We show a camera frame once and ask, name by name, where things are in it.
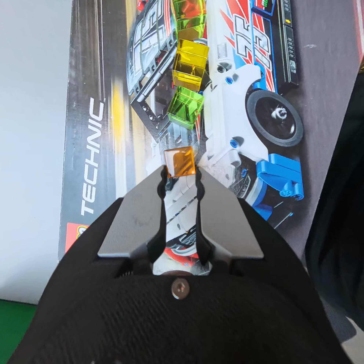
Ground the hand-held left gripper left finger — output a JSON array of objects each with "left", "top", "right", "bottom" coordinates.
[{"left": 97, "top": 164, "right": 169, "bottom": 264}]

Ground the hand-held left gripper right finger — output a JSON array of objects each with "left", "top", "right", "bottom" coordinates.
[{"left": 195, "top": 167, "right": 265, "bottom": 265}]

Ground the orange transparent cube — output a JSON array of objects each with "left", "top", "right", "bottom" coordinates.
[{"left": 164, "top": 147, "right": 197, "bottom": 178}]

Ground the person's dark clothing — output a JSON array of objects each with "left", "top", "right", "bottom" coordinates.
[{"left": 305, "top": 65, "right": 364, "bottom": 323}]

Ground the green transparent cube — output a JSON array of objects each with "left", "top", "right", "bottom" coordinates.
[
  {"left": 167, "top": 86, "right": 205, "bottom": 130},
  {"left": 173, "top": 0, "right": 207, "bottom": 41}
]

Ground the toy car set box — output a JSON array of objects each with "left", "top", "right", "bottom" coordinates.
[{"left": 58, "top": 0, "right": 360, "bottom": 262}]

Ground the green plastic bin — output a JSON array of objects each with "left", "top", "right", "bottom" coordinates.
[{"left": 0, "top": 299, "right": 39, "bottom": 364}]

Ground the yellow transparent cube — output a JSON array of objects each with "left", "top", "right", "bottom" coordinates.
[{"left": 172, "top": 39, "right": 210, "bottom": 92}]

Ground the red edged box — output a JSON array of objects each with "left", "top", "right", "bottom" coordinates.
[{"left": 353, "top": 0, "right": 364, "bottom": 70}]

